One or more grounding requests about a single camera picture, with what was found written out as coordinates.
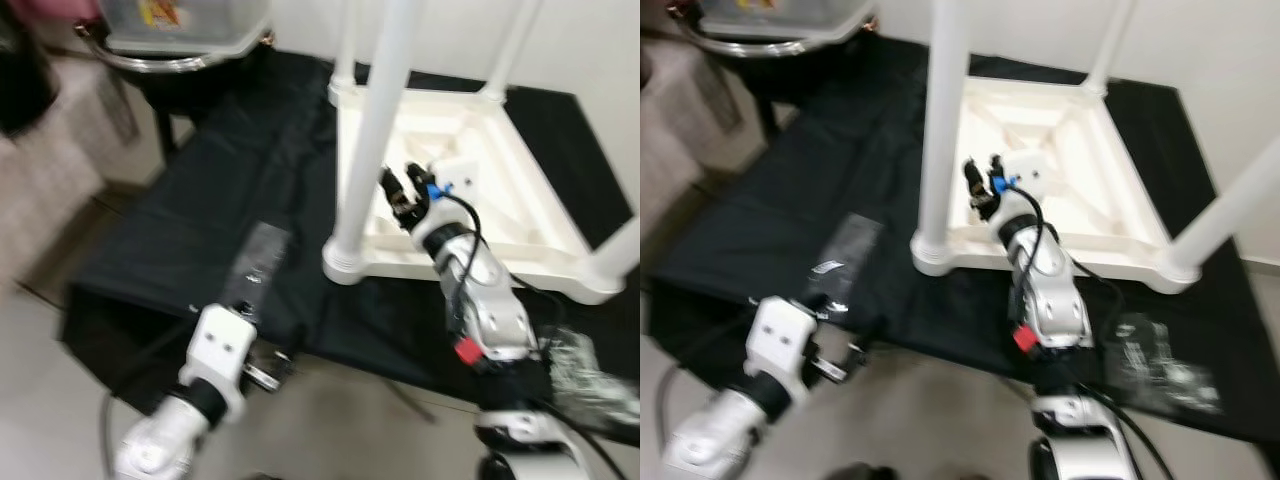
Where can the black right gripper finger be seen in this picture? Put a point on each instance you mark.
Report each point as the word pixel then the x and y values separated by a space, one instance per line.
pixel 998 173
pixel 973 187
pixel 419 183
pixel 394 195

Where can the white plastic table top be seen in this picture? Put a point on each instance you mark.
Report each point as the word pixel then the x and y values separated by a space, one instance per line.
pixel 500 150
pixel 1080 140

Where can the clear tape strip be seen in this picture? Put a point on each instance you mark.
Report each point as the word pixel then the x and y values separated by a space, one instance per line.
pixel 258 265
pixel 845 260

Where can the dark left robot foot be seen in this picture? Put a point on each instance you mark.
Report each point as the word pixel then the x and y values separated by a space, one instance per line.
pixel 860 473

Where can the black tablecloth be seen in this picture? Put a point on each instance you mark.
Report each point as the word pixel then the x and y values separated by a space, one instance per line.
pixel 200 220
pixel 800 200

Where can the black wok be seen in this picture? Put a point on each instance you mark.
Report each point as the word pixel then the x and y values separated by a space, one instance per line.
pixel 180 90
pixel 760 60

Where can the beige patterned bench cloth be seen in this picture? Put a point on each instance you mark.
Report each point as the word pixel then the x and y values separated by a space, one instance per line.
pixel 680 130
pixel 60 150

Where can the clear plastic storage box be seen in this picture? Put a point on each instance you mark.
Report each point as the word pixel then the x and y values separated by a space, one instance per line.
pixel 770 10
pixel 180 20

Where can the black bag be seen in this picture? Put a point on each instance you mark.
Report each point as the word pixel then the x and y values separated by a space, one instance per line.
pixel 20 80

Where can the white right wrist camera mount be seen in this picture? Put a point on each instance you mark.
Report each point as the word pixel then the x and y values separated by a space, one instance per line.
pixel 455 175
pixel 1030 175

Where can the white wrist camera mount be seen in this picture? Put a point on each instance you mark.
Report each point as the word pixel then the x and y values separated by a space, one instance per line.
pixel 222 350
pixel 455 175
pixel 1030 175
pixel 785 340

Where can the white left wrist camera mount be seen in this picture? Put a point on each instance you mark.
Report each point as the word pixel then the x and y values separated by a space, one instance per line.
pixel 785 340
pixel 222 350

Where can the grey metal table frame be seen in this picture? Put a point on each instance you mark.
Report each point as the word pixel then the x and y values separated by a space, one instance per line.
pixel 770 110
pixel 165 135

